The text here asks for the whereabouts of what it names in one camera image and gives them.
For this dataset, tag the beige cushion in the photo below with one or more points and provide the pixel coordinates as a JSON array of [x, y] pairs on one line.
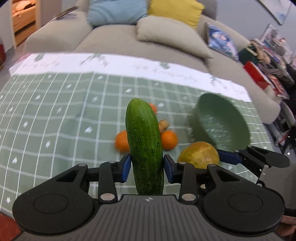
[[174, 34]]

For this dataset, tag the yellow cushion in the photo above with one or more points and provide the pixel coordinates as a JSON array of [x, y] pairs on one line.
[[185, 11]]

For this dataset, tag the blue patterned cushion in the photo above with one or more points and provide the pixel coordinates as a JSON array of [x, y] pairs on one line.
[[221, 42]]

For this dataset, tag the grey fabric sofa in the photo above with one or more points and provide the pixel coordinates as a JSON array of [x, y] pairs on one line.
[[76, 35]]

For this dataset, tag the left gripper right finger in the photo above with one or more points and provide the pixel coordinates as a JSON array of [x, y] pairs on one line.
[[227, 201]]

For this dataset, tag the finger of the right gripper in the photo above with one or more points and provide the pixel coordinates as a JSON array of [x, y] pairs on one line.
[[233, 158]]

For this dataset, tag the tablet on sofa arm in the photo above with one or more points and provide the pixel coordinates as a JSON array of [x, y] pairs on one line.
[[67, 14]]

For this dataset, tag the dark green bag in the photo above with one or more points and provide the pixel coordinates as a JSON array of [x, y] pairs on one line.
[[248, 54]]

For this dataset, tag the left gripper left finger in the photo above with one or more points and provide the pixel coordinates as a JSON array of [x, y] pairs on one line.
[[69, 200]]

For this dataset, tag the green cucumber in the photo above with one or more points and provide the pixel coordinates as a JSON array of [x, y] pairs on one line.
[[145, 147]]

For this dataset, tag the yellow green pear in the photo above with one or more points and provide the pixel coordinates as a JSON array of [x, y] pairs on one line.
[[200, 154]]

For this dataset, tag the red box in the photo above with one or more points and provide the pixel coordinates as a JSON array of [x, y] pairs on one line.
[[257, 75]]

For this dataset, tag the light blue cushion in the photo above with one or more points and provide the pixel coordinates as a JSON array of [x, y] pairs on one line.
[[116, 12]]

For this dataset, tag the green plastic bowl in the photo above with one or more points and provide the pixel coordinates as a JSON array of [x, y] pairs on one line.
[[217, 121]]

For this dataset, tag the orange mandarin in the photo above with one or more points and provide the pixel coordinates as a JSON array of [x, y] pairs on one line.
[[169, 140], [154, 108], [121, 142]]

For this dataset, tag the brown longan fruit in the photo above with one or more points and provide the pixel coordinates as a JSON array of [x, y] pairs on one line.
[[163, 125]]

